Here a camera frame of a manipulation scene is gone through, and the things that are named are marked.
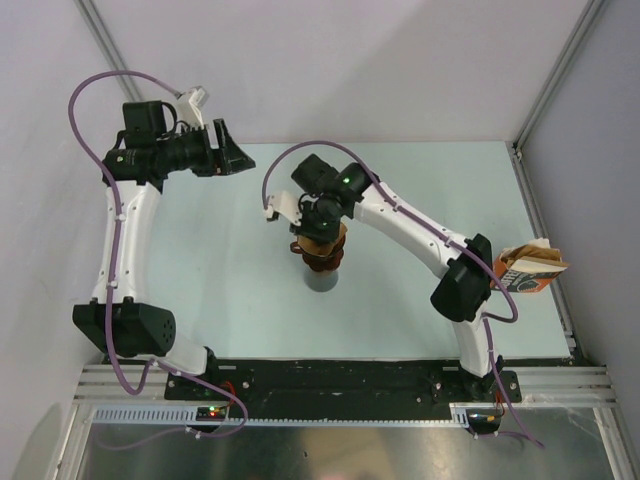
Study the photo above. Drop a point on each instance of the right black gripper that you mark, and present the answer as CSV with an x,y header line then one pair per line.
x,y
306,230

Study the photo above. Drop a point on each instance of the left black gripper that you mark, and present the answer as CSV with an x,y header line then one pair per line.
x,y
227,159

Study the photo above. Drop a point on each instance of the brown paper coffee filter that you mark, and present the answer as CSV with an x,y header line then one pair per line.
x,y
321,249

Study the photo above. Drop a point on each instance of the amber plastic coffee dripper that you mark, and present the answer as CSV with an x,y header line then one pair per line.
x,y
321,259

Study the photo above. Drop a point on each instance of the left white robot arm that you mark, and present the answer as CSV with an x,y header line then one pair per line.
x,y
157,140

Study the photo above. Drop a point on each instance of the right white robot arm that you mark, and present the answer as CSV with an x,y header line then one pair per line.
x,y
460,264

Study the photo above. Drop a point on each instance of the orange coffee filter box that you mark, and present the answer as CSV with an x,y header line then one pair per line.
x,y
529,268

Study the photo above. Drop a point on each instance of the grey glass carafe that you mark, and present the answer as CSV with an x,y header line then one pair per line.
x,y
321,282

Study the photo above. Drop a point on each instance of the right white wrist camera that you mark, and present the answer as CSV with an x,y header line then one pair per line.
x,y
283,204

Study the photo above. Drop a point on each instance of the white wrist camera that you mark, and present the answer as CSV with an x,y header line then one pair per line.
x,y
283,204
189,104

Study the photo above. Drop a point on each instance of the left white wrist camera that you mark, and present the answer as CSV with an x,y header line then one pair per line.
x,y
189,104

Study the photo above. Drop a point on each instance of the black mounting base plate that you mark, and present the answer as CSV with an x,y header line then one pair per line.
x,y
377,392

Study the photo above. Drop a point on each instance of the aluminium frame rail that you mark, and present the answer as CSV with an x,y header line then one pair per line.
x,y
99,383

